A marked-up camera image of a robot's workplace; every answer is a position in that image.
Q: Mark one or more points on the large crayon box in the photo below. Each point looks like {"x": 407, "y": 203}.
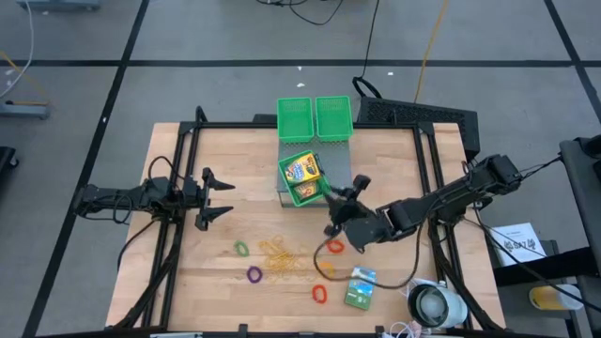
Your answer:
{"x": 303, "y": 169}

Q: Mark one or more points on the green plastic basket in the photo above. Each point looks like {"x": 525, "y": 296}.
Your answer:
{"x": 295, "y": 119}
{"x": 287, "y": 188}
{"x": 333, "y": 117}

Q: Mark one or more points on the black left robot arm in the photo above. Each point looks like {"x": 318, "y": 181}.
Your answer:
{"x": 136, "y": 197}

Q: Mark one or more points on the yellow rubber band pile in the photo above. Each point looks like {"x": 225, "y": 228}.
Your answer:
{"x": 282, "y": 260}

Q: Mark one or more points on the grey metal box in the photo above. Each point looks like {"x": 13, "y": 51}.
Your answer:
{"x": 338, "y": 162}

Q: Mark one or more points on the grey floor base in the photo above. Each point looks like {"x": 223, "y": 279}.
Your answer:
{"x": 23, "y": 111}
{"x": 58, "y": 4}

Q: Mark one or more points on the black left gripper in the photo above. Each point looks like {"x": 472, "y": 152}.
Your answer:
{"x": 197, "y": 197}

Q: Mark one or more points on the white paper sheet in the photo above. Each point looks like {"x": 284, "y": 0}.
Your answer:
{"x": 516, "y": 235}

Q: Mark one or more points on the black side cart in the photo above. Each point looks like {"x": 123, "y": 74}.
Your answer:
{"x": 582, "y": 188}

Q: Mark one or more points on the small yellow crayon box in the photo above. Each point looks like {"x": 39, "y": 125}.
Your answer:
{"x": 306, "y": 190}

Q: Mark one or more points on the yellow cup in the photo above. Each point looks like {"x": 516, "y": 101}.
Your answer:
{"x": 551, "y": 298}

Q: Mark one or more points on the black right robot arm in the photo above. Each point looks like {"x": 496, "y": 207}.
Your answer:
{"x": 451, "y": 192}

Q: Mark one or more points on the black aluminium rig frame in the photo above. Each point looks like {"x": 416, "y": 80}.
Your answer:
{"x": 225, "y": 125}

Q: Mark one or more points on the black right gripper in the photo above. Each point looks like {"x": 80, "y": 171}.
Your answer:
{"x": 366, "y": 225}

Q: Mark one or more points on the green blue crayon box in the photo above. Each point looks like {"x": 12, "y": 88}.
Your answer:
{"x": 360, "y": 293}

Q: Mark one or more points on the black floor object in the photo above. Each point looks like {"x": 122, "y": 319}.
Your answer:
{"x": 7, "y": 159}

